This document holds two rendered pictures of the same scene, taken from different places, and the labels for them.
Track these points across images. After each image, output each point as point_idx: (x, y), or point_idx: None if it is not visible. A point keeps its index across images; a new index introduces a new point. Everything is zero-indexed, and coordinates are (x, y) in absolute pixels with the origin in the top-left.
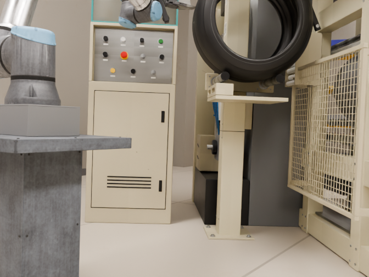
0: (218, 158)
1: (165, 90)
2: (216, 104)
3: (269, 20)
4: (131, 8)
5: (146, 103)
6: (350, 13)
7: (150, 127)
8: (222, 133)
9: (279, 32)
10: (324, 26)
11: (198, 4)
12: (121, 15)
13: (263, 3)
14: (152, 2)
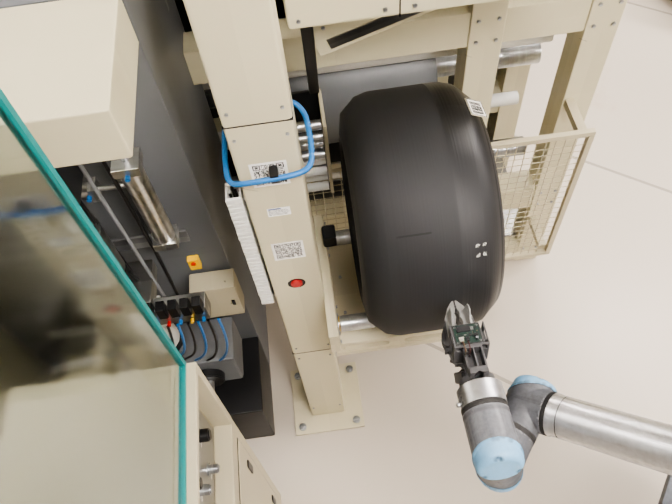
0: (302, 373)
1: (236, 447)
2: (206, 342)
3: (185, 130)
4: (530, 447)
5: (246, 501)
6: (415, 53)
7: (255, 500)
8: (326, 351)
9: (192, 130)
10: (293, 68)
11: (489, 294)
12: (518, 480)
13: (173, 113)
14: (554, 389)
